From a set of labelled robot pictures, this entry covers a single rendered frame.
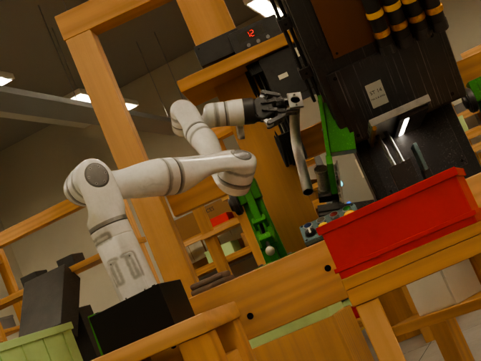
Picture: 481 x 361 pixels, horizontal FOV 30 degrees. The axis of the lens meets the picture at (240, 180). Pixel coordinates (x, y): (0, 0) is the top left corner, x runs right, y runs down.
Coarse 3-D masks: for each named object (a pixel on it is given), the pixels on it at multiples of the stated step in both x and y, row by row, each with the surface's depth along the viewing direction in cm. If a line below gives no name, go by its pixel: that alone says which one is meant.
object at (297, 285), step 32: (480, 192) 213; (288, 256) 217; (320, 256) 216; (224, 288) 219; (256, 288) 218; (288, 288) 217; (320, 288) 216; (256, 320) 217; (288, 320) 216; (160, 352) 219
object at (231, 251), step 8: (216, 216) 1244; (224, 216) 1241; (232, 216) 1260; (216, 224) 1244; (224, 224) 1231; (192, 240) 1245; (224, 248) 1240; (232, 248) 1237; (240, 248) 1273; (248, 248) 1220; (208, 256) 1246; (232, 256) 1227; (240, 256) 1226; (208, 264) 1242; (200, 272) 1241; (344, 304) 1186
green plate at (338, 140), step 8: (320, 96) 243; (320, 104) 243; (320, 112) 243; (328, 112) 244; (328, 120) 244; (328, 128) 243; (336, 128) 243; (344, 128) 243; (328, 136) 243; (336, 136) 243; (344, 136) 243; (352, 136) 242; (328, 144) 242; (336, 144) 243; (344, 144) 242; (352, 144) 242; (328, 152) 241; (336, 152) 243; (344, 152) 245; (352, 152) 248
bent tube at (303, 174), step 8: (288, 96) 255; (296, 96) 255; (296, 104) 253; (296, 120) 259; (296, 128) 261; (296, 136) 261; (296, 144) 261; (296, 152) 259; (296, 160) 258; (304, 160) 257; (304, 168) 255; (304, 176) 252; (304, 184) 251; (304, 192) 252; (312, 192) 251
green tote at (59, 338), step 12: (60, 324) 214; (72, 324) 218; (24, 336) 199; (36, 336) 203; (48, 336) 207; (60, 336) 212; (72, 336) 217; (0, 348) 190; (12, 348) 194; (24, 348) 198; (36, 348) 202; (48, 348) 205; (60, 348) 210; (72, 348) 215; (0, 360) 189; (12, 360) 192; (24, 360) 196; (36, 360) 200; (48, 360) 204; (60, 360) 208; (72, 360) 212
